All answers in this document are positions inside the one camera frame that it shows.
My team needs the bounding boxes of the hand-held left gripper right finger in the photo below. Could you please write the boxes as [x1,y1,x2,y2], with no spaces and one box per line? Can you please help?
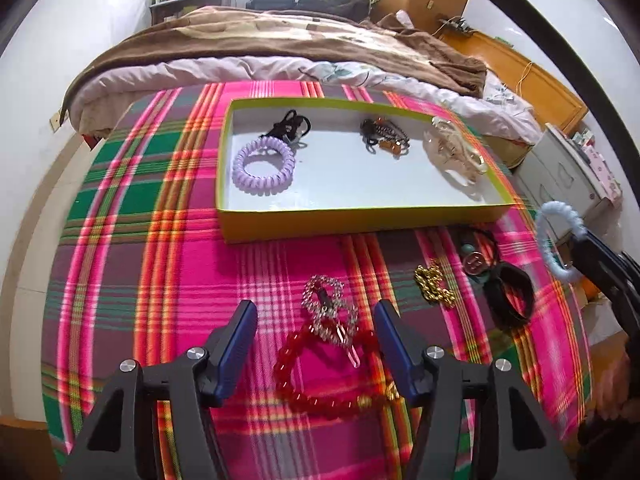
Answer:
[372,299,571,480]

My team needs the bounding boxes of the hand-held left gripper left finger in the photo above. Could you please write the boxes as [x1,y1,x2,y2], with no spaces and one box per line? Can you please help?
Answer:
[72,299,259,480]

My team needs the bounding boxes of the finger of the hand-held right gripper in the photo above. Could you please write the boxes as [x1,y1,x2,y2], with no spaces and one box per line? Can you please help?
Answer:
[580,229,632,271]
[570,240,621,288]

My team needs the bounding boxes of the red bead bracelet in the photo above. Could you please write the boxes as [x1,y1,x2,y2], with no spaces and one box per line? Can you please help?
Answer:
[274,324,401,420]

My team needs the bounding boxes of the light blue spiral hair tie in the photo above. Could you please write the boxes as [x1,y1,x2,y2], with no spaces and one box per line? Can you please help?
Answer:
[536,201,586,282]

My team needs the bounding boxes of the rhinestone hair clip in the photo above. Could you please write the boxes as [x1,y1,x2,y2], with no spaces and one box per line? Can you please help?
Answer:
[301,275,362,368]

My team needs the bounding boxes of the yellow cardboard box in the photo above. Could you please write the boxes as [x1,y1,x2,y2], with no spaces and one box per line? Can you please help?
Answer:
[216,97,516,245]

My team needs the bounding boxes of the translucent gold hair claw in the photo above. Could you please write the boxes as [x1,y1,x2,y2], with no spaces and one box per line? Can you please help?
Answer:
[424,116,488,186]

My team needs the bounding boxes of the purple spiral hair tie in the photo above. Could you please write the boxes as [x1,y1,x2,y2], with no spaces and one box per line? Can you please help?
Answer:
[232,137,296,195]

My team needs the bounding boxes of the dark beaded hair tie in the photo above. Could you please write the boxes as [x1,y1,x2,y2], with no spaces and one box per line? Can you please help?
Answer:
[360,116,412,158]

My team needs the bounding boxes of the black hair ties with clip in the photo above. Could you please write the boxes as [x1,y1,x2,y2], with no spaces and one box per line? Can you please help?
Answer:
[260,109,312,151]

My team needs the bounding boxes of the person's right hand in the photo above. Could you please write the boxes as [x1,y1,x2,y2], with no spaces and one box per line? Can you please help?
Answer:
[592,352,640,423]

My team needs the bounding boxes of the floral patterned boxes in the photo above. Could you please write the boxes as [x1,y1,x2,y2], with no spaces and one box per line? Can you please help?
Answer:
[572,129,623,203]

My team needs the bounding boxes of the white drawer cabinet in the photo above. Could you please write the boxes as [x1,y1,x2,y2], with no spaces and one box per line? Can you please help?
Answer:
[512,125,626,241]

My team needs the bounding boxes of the pink green plaid tablecloth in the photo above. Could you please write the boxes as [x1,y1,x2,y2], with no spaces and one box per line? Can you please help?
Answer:
[40,80,593,480]

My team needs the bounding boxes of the orange wooden headboard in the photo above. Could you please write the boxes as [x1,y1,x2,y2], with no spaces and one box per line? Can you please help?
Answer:
[442,27,588,136]

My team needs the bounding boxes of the brown wooden furniture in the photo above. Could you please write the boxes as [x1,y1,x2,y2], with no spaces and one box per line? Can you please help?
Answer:
[0,422,61,480]

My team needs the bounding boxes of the power strip with plugs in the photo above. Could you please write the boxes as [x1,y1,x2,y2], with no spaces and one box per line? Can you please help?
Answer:
[439,17,473,36]

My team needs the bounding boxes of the desk with shelf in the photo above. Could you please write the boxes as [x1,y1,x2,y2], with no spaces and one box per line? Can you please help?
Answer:
[149,0,235,26]

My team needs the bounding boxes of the dark bag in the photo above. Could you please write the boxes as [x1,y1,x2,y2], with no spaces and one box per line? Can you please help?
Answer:
[297,0,371,22]

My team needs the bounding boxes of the gold chain bracelet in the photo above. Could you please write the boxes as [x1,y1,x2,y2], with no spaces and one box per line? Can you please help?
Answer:
[414,262,457,310]

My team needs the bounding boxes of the black ribbon hair tie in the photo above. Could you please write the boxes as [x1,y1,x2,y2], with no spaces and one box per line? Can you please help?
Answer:
[482,262,536,331]

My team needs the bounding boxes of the black hair tie round button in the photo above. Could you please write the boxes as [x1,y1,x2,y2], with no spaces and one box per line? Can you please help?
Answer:
[457,227,502,276]

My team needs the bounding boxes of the thick black cable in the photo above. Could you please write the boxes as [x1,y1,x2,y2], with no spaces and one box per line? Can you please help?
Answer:
[435,0,640,186]

